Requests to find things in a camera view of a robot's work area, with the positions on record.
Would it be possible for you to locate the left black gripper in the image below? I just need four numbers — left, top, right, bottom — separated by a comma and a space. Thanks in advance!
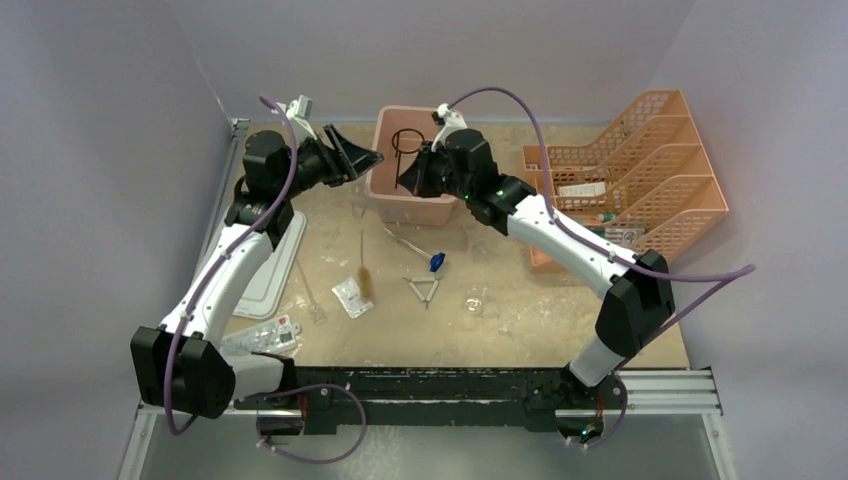
277, 125, 381, 201

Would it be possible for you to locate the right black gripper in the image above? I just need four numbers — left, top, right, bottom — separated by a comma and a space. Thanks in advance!
400, 141, 475, 201

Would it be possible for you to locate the black wire tripod stand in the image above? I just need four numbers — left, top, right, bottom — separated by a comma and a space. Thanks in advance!
391, 128, 425, 189

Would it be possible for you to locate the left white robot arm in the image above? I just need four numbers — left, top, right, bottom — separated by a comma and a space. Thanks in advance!
130, 125, 384, 419

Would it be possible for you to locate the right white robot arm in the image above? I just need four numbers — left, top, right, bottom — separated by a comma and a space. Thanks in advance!
397, 129, 675, 407

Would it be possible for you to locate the pink plastic bin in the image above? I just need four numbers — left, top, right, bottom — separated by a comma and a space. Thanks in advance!
365, 104, 465, 227

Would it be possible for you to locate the spatula with blue clip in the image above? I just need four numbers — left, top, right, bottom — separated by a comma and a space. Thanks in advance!
383, 228, 446, 273

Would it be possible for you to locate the white clay triangle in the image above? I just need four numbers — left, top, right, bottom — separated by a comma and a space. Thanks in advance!
404, 277, 441, 309

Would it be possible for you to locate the brown test tube brush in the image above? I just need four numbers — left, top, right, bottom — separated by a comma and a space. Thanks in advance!
357, 230, 374, 302

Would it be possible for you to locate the small white packet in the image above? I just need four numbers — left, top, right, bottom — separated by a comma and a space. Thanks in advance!
332, 276, 374, 319

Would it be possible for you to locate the clear glass beaker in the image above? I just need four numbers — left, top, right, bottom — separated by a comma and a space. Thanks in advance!
463, 287, 488, 316

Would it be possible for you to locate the white plastic bin lid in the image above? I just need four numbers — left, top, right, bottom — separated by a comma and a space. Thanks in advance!
234, 211, 307, 320

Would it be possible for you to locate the white box in organizer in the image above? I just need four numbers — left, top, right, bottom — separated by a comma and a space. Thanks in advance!
557, 182, 606, 197

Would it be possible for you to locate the blister pack with label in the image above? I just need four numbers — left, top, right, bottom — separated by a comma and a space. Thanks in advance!
219, 315, 301, 356

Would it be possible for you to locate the coloured marker pack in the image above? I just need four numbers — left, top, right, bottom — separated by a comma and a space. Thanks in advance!
591, 227, 646, 247

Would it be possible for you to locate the orange mesh file organizer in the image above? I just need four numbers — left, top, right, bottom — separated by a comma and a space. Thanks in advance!
522, 89, 729, 261

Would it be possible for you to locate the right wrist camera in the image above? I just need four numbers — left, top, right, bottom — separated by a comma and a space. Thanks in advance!
432, 103, 468, 149

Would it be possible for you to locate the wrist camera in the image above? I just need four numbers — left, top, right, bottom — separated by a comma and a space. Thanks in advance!
277, 95, 317, 142
432, 103, 468, 149

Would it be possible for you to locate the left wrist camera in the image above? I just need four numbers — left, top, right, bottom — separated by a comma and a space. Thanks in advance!
277, 95, 317, 142

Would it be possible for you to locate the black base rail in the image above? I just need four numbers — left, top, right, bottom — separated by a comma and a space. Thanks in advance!
234, 366, 627, 436

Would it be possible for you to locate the aluminium frame rail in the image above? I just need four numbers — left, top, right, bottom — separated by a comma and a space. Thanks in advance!
136, 370, 723, 418

